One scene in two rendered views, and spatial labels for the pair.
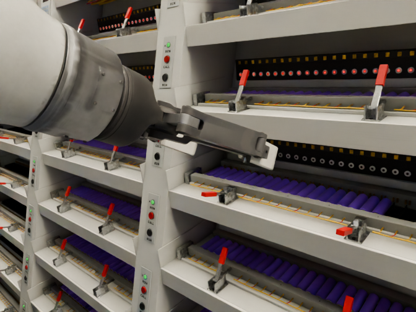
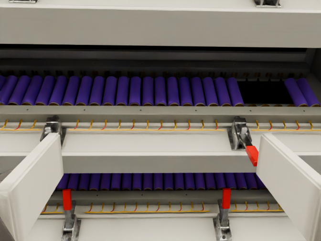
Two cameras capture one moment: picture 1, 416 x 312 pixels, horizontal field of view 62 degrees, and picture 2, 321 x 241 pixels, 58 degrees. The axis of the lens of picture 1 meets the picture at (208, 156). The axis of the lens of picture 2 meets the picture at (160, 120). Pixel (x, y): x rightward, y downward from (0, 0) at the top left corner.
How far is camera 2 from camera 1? 0.38 m
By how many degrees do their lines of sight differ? 48
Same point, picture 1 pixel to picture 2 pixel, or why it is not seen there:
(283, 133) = (136, 35)
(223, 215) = not seen: hidden behind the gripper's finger
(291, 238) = (168, 165)
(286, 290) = (151, 199)
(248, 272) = (99, 197)
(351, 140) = (242, 36)
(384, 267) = not seen: hidden behind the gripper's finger
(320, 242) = (206, 161)
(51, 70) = not seen: outside the picture
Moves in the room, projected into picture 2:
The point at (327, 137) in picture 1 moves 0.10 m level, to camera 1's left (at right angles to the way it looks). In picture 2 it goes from (207, 35) to (140, 49)
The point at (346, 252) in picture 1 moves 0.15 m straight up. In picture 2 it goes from (235, 162) to (253, 61)
